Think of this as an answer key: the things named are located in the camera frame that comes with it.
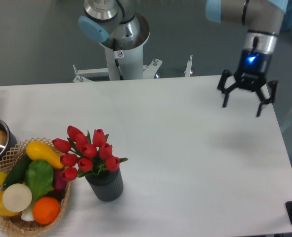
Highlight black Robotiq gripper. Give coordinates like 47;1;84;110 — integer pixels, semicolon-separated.
217;49;279;117

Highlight red tulip bouquet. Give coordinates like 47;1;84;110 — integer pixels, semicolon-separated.
52;125;128;181

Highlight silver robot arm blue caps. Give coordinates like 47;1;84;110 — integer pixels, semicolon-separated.
78;0;288;117

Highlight dark grey ribbed vase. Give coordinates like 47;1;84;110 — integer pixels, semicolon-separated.
85;169;124;202

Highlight purple radish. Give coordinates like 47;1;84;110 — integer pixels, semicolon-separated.
52;170;67;191

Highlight yellow squash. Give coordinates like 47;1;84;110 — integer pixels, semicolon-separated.
25;141;64;170

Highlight green lettuce leaf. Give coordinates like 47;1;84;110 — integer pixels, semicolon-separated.
25;159;54;205

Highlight orange fruit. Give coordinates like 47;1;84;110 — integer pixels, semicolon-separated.
33;197;60;225

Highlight dark green cucumber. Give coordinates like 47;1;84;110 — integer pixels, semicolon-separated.
2;154;32;190

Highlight white round onion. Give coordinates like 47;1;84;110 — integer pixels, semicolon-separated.
2;183;32;212

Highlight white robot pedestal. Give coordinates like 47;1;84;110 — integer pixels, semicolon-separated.
100;43;144;81

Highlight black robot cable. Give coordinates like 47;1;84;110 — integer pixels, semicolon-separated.
112;0;125;81

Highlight white metal base frame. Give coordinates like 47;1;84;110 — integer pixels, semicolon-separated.
73;54;194;82

